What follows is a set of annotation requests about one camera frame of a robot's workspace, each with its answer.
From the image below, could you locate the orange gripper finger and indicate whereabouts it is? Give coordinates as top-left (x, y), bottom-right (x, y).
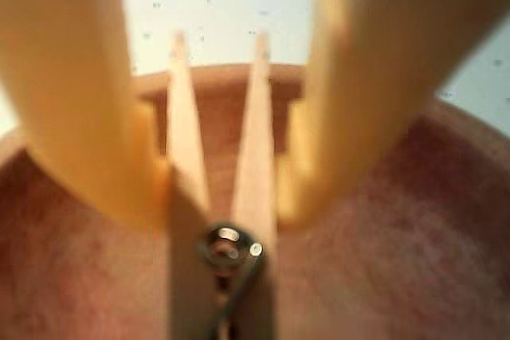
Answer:
top-left (277, 0), bottom-right (510, 230)
top-left (0, 0), bottom-right (173, 234)

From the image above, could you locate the wooden clothespin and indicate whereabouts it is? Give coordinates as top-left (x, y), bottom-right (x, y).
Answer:
top-left (165, 30), bottom-right (281, 340)

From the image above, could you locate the brown wooden bowl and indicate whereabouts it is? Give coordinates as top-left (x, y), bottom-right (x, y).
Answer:
top-left (0, 63), bottom-right (510, 340)

